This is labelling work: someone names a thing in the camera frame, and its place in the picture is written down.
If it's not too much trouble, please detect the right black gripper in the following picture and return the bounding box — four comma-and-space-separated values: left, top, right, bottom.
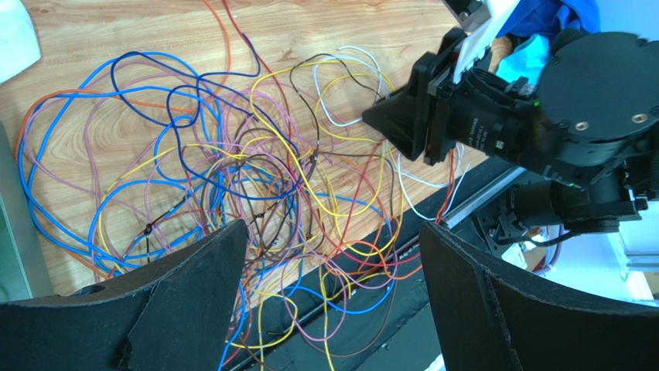
362, 28, 494, 165

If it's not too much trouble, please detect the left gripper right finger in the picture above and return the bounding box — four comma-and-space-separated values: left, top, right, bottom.
419, 223, 658, 370

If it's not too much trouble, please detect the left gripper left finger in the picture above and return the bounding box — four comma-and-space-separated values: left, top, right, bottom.
1, 220, 247, 370

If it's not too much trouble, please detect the multicolour cable pile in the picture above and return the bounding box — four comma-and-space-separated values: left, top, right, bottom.
15, 0, 472, 371

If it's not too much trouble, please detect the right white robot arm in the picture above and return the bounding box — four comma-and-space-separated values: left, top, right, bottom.
362, 28, 658, 245

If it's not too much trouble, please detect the cyan cloth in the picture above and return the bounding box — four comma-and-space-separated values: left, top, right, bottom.
496, 34, 551, 85

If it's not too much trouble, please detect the dark blue towel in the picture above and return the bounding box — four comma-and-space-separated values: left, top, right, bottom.
497, 0, 600, 39

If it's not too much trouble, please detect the green plastic tray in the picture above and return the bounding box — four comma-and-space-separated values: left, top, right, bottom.
1, 128, 54, 303

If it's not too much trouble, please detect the white hanging tank top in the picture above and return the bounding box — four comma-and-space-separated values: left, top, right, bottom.
1, 0, 41, 83

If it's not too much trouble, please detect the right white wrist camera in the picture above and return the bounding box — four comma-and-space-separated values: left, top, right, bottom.
443, 0, 519, 83

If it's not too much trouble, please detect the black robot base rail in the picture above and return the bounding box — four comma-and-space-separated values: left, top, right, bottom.
226, 154, 531, 371

